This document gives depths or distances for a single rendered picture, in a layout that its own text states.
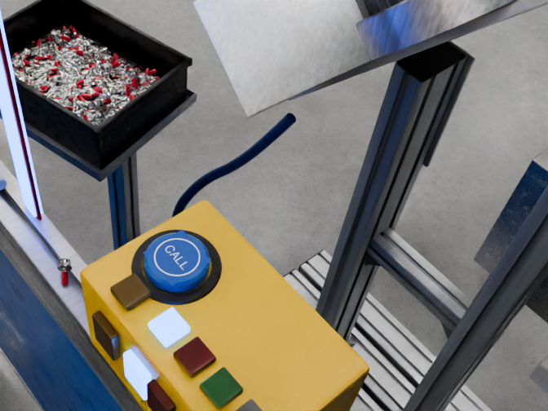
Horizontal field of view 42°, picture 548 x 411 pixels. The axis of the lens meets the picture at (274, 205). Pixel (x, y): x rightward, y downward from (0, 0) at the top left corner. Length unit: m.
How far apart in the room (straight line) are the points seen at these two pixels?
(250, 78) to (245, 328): 0.37
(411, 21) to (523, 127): 1.69
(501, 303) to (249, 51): 0.46
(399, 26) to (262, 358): 0.36
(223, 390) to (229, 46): 0.43
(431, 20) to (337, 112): 1.52
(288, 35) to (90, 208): 1.19
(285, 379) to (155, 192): 1.49
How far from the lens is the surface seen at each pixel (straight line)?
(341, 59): 0.73
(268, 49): 0.74
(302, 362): 0.42
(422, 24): 0.66
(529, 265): 0.89
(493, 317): 0.99
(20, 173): 0.70
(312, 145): 2.04
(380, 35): 0.69
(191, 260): 0.43
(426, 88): 0.88
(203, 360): 0.41
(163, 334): 0.41
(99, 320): 0.44
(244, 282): 0.44
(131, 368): 0.43
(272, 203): 1.87
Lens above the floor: 1.44
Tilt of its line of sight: 50 degrees down
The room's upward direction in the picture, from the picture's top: 11 degrees clockwise
